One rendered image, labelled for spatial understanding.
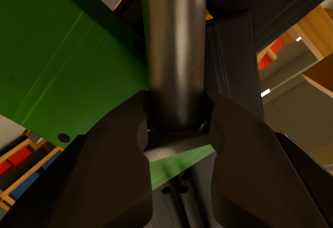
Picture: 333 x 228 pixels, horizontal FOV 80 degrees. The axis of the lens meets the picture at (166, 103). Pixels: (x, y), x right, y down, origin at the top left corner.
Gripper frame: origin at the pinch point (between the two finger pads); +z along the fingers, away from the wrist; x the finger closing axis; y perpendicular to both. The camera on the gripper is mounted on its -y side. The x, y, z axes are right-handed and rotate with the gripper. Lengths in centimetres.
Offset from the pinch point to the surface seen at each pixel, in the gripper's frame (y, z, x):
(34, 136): 16.3, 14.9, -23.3
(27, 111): 2.9, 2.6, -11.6
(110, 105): 2.3, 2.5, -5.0
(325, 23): 10, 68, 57
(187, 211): 13.0, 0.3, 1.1
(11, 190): 344, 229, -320
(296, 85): 307, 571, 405
